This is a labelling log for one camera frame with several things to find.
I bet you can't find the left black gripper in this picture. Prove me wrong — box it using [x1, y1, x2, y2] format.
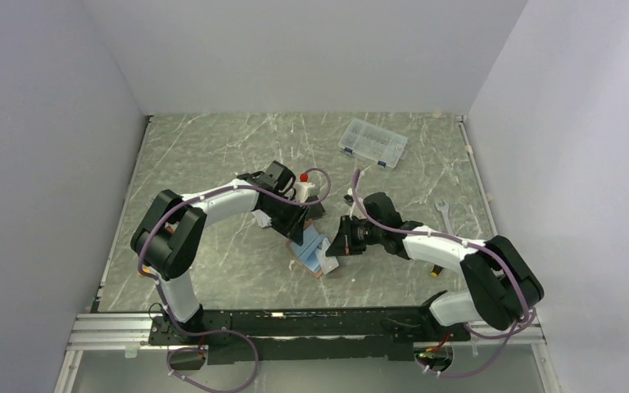
[261, 196, 310, 246]

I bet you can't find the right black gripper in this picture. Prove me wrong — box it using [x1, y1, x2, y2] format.
[326, 215, 384, 256]

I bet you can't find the brown leather card holder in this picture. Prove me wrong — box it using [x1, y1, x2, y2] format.
[286, 219, 329, 278]

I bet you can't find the silver credit cards stack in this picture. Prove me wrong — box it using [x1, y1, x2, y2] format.
[315, 238, 340, 274]

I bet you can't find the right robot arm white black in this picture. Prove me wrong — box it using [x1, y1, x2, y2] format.
[326, 192, 545, 340]

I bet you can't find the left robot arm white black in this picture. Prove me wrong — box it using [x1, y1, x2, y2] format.
[130, 161, 314, 344]

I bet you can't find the black credit cards stack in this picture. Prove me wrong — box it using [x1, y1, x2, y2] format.
[305, 203, 326, 220]

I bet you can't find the black yellow screwdriver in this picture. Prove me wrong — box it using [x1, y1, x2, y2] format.
[431, 265, 443, 278]

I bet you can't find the clear plastic organizer box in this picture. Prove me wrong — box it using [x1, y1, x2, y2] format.
[338, 118, 409, 169]

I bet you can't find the silver wrench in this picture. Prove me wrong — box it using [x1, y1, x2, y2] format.
[435, 201, 455, 235]

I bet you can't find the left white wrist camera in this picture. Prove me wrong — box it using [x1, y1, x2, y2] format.
[292, 173, 319, 203]

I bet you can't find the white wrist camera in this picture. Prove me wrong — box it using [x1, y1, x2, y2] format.
[292, 173, 319, 203]
[344, 194, 355, 209]

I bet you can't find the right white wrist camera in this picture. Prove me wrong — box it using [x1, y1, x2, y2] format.
[344, 194, 355, 209]

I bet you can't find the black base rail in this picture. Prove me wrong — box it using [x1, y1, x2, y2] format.
[147, 306, 470, 365]

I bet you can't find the aluminium frame rail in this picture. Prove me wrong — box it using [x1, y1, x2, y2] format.
[55, 307, 545, 392]

